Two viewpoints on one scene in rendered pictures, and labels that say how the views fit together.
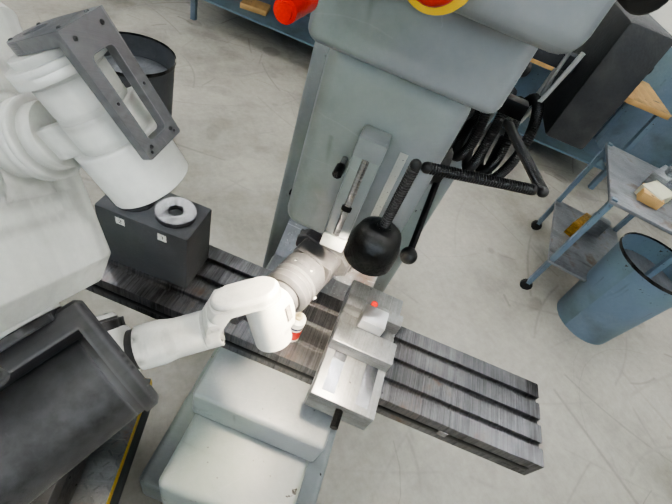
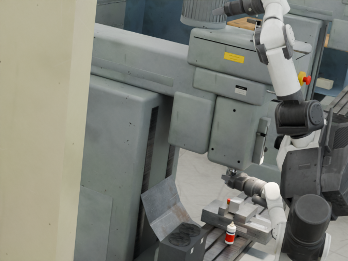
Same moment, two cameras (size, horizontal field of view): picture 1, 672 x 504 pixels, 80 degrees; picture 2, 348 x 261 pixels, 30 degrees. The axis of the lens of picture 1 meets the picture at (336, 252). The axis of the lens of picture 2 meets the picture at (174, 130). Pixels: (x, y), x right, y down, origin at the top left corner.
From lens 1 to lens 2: 269 cm
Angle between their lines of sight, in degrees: 58
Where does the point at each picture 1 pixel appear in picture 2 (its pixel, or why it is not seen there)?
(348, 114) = (257, 119)
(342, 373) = (258, 223)
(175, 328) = (280, 214)
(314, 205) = (249, 156)
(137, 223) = (197, 243)
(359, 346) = (249, 211)
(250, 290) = (272, 188)
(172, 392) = not seen: outside the picture
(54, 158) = not seen: hidden behind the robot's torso
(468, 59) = not seen: hidden behind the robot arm
